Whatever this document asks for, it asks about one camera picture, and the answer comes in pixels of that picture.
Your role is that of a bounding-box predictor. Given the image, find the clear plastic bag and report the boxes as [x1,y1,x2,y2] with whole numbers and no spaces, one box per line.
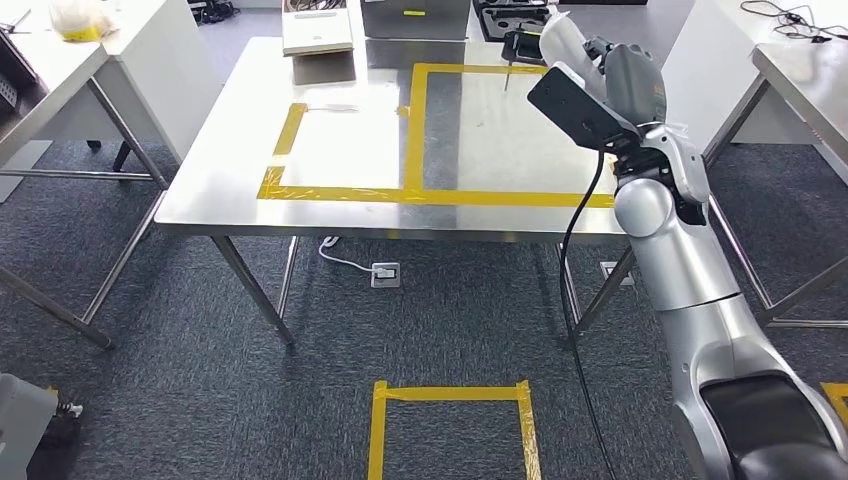
[47,0,122,43]

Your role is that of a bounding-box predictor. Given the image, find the black camera cable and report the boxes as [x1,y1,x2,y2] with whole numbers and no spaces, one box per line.
[559,148,621,480]

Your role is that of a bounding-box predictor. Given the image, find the white curved plastic part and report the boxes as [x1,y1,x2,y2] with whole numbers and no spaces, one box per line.
[537,13,607,101]

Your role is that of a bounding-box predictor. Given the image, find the cardboard box with cables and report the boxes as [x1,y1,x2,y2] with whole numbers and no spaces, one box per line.
[281,0,350,13]

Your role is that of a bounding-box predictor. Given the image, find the black cables and adapters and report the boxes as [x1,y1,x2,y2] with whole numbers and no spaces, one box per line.
[188,0,238,25]

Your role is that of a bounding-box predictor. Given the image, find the black desk cables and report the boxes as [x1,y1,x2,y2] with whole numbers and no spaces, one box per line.
[739,0,833,45]

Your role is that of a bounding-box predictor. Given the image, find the white power cable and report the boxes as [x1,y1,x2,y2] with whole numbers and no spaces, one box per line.
[317,235,376,274]

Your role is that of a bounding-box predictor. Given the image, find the white floor outlet box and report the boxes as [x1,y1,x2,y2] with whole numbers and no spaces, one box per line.
[598,260,635,288]
[370,261,403,290]

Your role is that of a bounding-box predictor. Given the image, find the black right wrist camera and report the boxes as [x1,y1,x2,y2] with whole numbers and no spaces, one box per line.
[526,61,641,152]

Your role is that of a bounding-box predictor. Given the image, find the white desk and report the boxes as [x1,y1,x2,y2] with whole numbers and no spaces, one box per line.
[0,0,224,164]
[661,0,848,148]

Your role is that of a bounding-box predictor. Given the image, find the black foam tool case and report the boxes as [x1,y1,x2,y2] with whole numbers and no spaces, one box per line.
[471,0,552,42]

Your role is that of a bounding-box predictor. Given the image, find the grey white machine cabinet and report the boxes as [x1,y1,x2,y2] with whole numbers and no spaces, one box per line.
[0,372,85,480]

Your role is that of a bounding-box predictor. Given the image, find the stainless steel workbench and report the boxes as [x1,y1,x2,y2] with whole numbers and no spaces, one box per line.
[153,36,641,349]

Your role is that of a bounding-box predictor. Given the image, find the black handheld device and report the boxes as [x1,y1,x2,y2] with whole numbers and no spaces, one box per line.
[501,29,551,68]

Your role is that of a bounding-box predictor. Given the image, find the grey laptop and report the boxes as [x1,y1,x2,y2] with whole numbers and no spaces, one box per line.
[360,0,474,42]

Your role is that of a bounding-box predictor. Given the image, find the yellow floor tape square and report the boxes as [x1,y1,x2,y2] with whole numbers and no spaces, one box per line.
[367,379,543,480]

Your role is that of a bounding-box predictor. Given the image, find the steel leg table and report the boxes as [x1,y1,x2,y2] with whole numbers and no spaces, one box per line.
[0,26,171,351]
[702,41,848,331]

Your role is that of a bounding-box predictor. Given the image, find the flat white box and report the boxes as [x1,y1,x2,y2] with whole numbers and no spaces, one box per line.
[281,7,356,58]

